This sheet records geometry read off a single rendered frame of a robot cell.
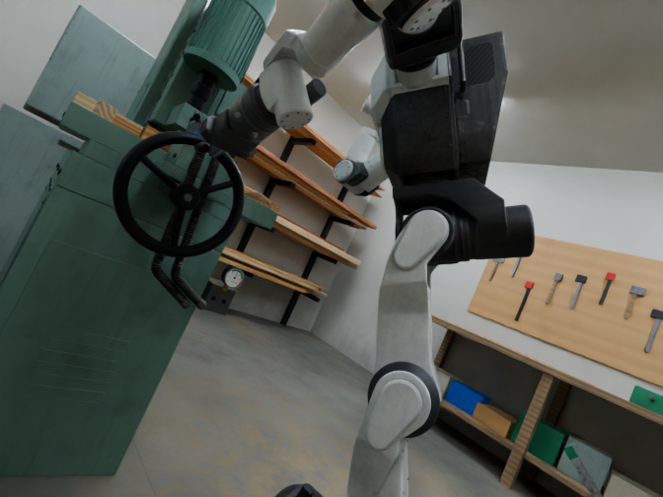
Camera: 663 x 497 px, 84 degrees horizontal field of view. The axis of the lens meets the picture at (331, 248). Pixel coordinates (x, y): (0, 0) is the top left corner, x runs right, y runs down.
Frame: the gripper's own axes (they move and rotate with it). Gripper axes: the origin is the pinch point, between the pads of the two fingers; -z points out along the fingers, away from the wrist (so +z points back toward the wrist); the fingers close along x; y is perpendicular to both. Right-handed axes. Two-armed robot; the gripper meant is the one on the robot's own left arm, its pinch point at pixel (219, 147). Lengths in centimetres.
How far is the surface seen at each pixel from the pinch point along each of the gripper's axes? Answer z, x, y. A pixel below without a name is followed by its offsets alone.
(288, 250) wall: -260, 237, 103
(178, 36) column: -34, 1, 62
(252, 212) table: -25.6, 26.0, 1.9
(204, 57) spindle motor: -16.3, 2.6, 40.5
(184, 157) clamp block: -15.5, -0.7, 5.0
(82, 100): -37.1, -20.4, 25.1
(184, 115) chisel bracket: -27.0, 2.7, 26.7
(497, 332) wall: -68, 326, -14
